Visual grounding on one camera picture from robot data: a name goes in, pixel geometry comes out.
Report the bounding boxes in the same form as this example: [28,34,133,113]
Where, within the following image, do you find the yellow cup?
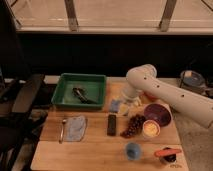
[142,120,160,139]

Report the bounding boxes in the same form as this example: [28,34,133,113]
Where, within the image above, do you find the bunch of dark grapes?
[121,114,146,138]

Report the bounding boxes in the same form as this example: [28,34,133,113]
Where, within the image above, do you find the orange carrot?
[154,149,182,157]

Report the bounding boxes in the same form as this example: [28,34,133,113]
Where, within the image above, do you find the green plastic tray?
[51,73,106,110]

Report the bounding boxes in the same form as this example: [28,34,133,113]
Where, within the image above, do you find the blue grey cloth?
[65,116,87,142]

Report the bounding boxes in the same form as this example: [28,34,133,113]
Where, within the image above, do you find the black utensil in tray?
[72,87,95,104]

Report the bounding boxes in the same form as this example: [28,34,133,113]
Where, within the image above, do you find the black rectangular block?
[107,114,117,136]

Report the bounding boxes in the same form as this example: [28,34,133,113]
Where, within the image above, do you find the grey bowl in background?
[179,70,205,95]

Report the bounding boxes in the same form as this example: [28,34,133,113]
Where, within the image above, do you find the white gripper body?
[119,97,141,115]

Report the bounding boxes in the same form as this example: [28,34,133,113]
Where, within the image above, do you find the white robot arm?
[121,64,213,131]

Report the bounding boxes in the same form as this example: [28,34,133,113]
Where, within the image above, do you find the purple plate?
[144,104,171,127]

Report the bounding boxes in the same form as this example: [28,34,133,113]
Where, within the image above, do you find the metal spoon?
[59,118,67,144]

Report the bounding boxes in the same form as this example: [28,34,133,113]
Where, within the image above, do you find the blue cup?
[125,142,141,161]

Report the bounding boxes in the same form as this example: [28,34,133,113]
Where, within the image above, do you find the red bowl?
[145,93,157,101]

